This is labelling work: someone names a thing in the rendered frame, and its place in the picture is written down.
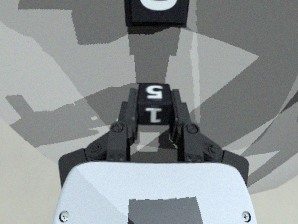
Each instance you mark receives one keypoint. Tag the black calendar cube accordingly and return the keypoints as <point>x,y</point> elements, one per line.
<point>170,12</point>
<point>154,104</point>

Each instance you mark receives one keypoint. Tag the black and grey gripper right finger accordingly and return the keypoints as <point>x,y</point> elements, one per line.
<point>194,145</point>

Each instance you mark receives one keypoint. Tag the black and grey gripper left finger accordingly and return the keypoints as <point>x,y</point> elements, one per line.
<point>116,142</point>

